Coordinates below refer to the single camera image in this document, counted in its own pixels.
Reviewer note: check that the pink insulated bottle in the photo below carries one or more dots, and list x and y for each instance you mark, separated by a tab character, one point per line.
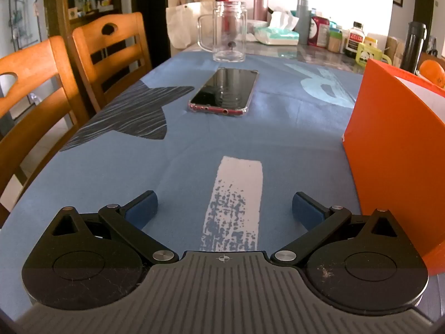
260	5

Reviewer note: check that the black smartphone in clear case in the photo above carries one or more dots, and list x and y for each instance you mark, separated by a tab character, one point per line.
224	90

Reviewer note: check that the brown paper bag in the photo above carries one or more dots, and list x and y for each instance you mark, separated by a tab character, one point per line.
394	52

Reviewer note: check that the blue printed tablecloth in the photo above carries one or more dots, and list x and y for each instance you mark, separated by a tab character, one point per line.
295	139

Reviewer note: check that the dark wooden cabinet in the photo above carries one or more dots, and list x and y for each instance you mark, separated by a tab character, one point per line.
59	3

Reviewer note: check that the black thermos flask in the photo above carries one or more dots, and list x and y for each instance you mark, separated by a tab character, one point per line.
413	47

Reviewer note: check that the orange fruit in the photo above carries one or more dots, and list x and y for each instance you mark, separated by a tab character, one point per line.
434	73

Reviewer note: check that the green wet wipes pack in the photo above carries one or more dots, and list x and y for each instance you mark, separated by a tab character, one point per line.
276	36

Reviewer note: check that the green lid jar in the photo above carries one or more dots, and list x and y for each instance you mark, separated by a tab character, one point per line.
334	40

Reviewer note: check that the clear glass mug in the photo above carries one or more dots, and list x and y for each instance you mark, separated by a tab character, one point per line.
229	31

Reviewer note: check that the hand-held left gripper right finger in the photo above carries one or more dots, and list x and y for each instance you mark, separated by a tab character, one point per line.
306	209

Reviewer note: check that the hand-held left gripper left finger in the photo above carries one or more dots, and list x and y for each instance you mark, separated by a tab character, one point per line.
142	206

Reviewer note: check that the yellow panda mug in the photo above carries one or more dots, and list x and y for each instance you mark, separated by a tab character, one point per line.
370	55

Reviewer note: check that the red label container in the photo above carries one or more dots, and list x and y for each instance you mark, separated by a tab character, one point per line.
319	31

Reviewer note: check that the grey tall bottle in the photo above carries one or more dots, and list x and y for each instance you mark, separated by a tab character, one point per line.
303	21

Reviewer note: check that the dark bottle with white label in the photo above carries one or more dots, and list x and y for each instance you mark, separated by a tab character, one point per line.
354	41

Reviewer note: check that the orange rectangular box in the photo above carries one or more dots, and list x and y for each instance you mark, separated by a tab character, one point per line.
393	167

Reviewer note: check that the wooden dining chair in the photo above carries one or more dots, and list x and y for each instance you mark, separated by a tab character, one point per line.
31	111
111	52

